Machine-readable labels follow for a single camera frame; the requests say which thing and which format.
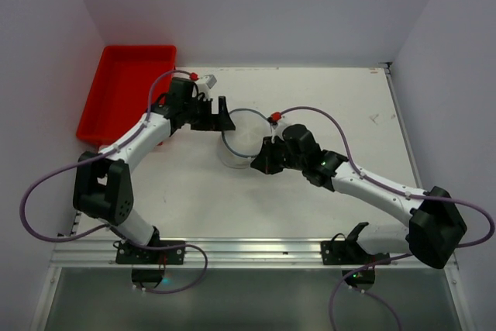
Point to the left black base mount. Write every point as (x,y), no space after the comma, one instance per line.
(127,254)

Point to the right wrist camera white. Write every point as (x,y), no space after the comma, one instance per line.
(277,123)

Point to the white mesh laundry bag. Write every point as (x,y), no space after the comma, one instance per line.
(239,147)

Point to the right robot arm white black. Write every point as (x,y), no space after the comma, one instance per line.
(430,228)

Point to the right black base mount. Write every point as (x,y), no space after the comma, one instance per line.
(341,250)

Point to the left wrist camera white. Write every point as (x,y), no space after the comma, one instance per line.
(203,87)

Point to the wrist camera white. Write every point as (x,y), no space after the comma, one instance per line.
(203,87)
(277,123)

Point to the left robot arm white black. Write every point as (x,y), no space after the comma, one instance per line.
(103,186)

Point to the red plastic tray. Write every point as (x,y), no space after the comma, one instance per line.
(119,91)

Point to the aluminium mounting rail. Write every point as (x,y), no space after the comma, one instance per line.
(98,251)

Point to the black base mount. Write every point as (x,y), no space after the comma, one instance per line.
(127,254)
(341,250)

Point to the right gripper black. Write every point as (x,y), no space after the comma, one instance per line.
(269,155)

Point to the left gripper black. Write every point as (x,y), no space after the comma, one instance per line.
(211,115)

